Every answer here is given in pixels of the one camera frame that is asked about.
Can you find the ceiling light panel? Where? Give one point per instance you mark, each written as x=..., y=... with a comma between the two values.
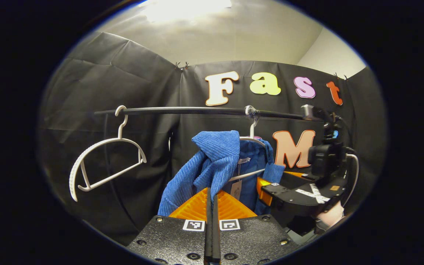
x=186, y=9

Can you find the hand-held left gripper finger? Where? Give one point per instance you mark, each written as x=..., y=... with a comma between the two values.
x=215, y=228
x=208, y=228

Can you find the black garment rack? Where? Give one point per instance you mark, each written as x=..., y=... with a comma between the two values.
x=190, y=110

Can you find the white hanger with taped hook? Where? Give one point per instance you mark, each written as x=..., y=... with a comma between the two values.
x=252, y=129

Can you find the white plastic hanger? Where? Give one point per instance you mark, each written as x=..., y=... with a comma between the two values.
x=120, y=139

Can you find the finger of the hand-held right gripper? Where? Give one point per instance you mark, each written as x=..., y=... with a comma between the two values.
x=298, y=176
x=265, y=191

